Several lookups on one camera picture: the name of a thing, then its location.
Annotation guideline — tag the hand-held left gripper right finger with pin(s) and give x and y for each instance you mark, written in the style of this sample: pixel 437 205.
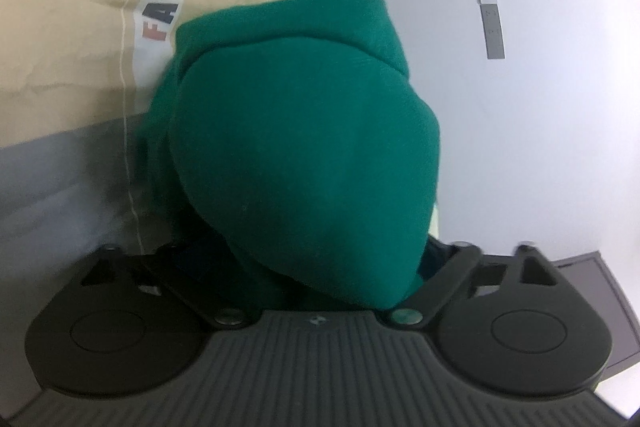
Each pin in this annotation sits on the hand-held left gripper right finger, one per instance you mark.
pixel 436 259

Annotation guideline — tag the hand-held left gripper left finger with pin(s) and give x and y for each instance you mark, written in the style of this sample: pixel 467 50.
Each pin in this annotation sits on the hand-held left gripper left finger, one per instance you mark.
pixel 197 263

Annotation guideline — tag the green hoodie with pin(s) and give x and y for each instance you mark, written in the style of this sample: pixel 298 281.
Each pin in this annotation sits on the green hoodie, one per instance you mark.
pixel 300 147

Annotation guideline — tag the grey door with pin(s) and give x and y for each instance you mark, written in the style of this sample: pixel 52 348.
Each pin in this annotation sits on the grey door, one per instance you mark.
pixel 615 307

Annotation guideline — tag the grey wall socket panel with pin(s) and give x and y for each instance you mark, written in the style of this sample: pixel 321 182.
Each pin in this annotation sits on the grey wall socket panel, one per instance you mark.
pixel 493 32

